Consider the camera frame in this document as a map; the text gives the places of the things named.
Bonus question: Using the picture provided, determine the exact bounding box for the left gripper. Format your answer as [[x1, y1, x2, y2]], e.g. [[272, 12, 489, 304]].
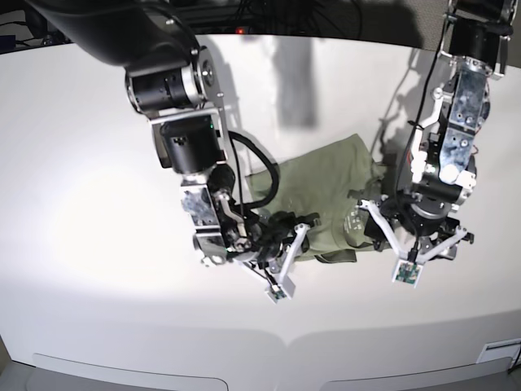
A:
[[364, 196, 462, 261]]

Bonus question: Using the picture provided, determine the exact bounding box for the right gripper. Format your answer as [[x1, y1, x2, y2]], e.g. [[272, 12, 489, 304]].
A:
[[239, 209, 320, 254]]

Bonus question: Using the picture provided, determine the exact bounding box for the olive green T-shirt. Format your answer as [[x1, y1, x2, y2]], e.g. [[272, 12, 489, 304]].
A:
[[264, 134, 387, 263]]

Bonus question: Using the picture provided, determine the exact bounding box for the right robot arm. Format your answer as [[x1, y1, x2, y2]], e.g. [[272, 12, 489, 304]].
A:
[[33, 1, 317, 281]]

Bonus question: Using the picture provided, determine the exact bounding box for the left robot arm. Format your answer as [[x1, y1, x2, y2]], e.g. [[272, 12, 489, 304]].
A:
[[359, 1, 518, 266]]

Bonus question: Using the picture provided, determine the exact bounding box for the white label sticker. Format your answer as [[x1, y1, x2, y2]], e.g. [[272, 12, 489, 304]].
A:
[[476, 339, 520, 365]]

